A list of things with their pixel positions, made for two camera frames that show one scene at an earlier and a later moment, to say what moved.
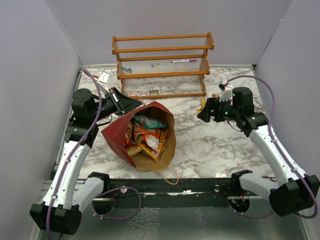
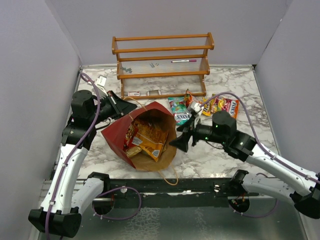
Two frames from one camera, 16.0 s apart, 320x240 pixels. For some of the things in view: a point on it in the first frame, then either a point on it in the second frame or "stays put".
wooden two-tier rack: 169,66 stays put
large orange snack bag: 151,139 stays put
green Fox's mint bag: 149,122 → 182,115
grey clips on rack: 129,70 stays put
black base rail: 156,192 stays put
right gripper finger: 204,114 → 181,142
